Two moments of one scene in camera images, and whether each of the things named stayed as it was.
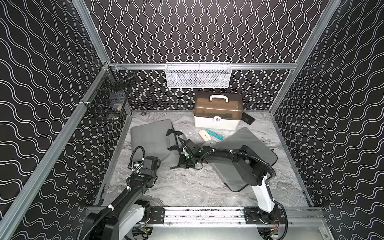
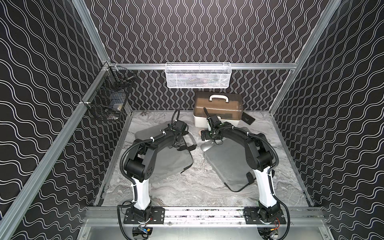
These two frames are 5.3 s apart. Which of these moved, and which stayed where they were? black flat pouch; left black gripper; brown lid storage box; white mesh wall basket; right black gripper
Moved: right black gripper; left black gripper
Stayed: brown lid storage box; white mesh wall basket; black flat pouch
